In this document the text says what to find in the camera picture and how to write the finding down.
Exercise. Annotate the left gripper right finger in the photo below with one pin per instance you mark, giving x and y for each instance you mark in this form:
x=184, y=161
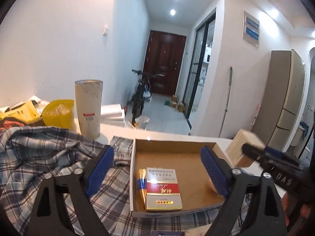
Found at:
x=265, y=214

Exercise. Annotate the black bicycle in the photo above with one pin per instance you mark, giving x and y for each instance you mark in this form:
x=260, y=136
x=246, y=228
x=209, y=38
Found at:
x=141, y=95

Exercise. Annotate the white stacked boxes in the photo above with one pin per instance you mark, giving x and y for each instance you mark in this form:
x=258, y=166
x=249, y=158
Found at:
x=113, y=115

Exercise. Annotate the yellow snack bag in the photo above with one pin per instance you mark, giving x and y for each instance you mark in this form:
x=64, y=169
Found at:
x=23, y=115

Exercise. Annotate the yellow plastic container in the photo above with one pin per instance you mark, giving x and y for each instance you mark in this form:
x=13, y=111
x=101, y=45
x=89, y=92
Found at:
x=59, y=113

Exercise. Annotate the grey mop handle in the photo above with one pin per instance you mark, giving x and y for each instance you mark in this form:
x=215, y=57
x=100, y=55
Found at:
x=227, y=99

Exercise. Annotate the blue orange small box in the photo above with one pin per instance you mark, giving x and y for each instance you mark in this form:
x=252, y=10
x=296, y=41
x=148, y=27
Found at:
x=142, y=184

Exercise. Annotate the red gold cigarette pack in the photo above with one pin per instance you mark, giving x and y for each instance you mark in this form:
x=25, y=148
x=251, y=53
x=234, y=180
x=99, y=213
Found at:
x=162, y=190

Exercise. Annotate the shallow cardboard box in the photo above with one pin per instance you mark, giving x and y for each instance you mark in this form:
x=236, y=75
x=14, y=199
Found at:
x=184, y=158

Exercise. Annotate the wall electrical panel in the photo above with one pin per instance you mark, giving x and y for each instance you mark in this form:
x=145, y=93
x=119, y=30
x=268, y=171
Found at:
x=251, y=30

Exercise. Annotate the beige refrigerator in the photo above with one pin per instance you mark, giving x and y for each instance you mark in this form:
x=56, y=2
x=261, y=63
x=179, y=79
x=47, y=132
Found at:
x=282, y=98

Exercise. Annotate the plaid blue shirt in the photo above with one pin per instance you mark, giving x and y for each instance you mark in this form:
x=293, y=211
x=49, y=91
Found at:
x=29, y=153

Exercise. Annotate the black framed glass door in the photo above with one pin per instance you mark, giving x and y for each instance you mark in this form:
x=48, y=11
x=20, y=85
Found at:
x=197, y=73

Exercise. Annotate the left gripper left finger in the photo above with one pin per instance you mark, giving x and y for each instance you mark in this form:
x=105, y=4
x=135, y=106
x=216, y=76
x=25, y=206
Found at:
x=49, y=214

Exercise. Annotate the beige speckled tumbler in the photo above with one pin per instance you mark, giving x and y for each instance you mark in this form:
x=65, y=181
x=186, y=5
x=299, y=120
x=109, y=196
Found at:
x=88, y=94

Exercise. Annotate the cardboard boxes on floor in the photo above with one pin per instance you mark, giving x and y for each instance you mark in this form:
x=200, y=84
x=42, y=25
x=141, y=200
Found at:
x=175, y=103

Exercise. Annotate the white wall switch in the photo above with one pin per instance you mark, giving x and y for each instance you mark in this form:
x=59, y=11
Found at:
x=105, y=31

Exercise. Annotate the dark red entrance door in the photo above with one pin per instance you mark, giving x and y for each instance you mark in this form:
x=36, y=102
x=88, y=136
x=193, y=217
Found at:
x=163, y=61

